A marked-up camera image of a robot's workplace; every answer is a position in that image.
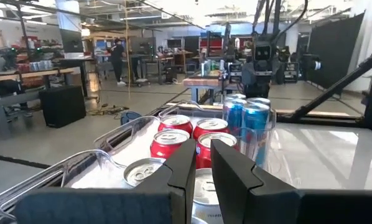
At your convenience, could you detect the black speaker cabinet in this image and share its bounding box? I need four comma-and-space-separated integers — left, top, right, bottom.
38, 85, 87, 129

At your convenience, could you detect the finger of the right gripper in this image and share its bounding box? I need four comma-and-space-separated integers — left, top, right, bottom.
257, 84, 271, 99
244, 84, 258, 99

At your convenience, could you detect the tan work table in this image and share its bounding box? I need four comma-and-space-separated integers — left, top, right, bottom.
0, 67, 75, 131

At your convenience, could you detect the black curtain partition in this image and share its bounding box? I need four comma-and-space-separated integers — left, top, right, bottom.
306, 11, 366, 91

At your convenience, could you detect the yellow cable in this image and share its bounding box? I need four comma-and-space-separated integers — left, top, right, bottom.
123, 0, 132, 100

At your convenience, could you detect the clear plastic bin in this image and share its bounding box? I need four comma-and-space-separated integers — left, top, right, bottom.
158, 99, 277, 170
93, 114, 174, 167
0, 149, 134, 224

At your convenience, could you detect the black frame strut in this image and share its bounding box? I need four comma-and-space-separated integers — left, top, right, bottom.
288, 43, 372, 123

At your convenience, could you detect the blue rounded object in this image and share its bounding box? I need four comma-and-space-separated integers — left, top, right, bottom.
119, 110, 142, 126

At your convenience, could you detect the wooden workbench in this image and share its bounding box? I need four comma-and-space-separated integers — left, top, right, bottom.
182, 70, 229, 106

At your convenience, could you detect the blue silver Red Bull can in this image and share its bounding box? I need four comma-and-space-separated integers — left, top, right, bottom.
225, 93, 247, 101
241, 102, 271, 167
246, 96, 272, 106
222, 98, 248, 133

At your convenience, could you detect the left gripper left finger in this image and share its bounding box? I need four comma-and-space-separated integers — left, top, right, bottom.
14, 138, 197, 224

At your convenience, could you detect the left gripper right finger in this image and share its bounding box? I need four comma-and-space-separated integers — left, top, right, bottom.
210, 138, 372, 224

